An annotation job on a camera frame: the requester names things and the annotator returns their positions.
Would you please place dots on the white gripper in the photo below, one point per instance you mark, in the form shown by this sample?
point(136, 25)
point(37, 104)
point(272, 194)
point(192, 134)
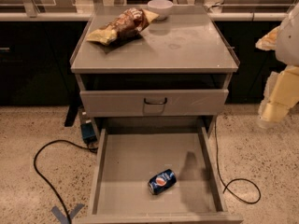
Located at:
point(289, 46)

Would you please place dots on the blue pepsi can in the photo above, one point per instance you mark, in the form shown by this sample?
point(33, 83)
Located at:
point(162, 182)

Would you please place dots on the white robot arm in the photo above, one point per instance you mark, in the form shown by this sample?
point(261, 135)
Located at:
point(287, 48)

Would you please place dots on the grey drawer cabinet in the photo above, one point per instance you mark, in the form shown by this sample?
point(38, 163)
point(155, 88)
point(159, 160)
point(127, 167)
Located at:
point(184, 52)

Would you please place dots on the open grey middle drawer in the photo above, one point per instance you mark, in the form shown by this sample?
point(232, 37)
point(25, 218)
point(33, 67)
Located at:
point(127, 161)

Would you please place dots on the grey top drawer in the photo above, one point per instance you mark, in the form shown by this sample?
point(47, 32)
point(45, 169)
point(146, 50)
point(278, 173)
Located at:
point(130, 103)

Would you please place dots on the dark back counter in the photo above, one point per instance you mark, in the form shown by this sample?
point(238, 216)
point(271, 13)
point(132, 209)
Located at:
point(35, 69)

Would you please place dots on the white bowl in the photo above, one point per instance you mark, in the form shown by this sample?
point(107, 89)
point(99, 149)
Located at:
point(161, 7)

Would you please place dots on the brown yellow chip bag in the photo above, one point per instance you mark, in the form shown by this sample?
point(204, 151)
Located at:
point(127, 25)

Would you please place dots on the blue power box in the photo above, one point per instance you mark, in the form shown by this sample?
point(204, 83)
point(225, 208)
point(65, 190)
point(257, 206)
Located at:
point(87, 132)

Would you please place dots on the black drawer handle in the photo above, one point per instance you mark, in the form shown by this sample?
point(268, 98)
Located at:
point(149, 102)

